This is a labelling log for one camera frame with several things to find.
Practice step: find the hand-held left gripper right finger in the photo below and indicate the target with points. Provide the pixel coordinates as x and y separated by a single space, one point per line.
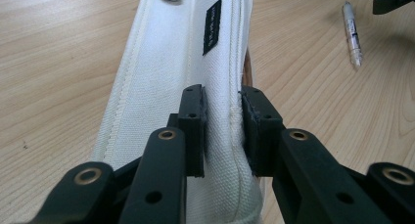
261 132

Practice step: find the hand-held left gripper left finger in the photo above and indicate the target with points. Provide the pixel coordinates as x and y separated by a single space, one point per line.
192 132

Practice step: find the clear white pen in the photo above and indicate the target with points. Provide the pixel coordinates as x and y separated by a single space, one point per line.
352 35

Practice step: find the cream fabric pencil case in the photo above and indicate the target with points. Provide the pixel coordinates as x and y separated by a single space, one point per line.
163 70

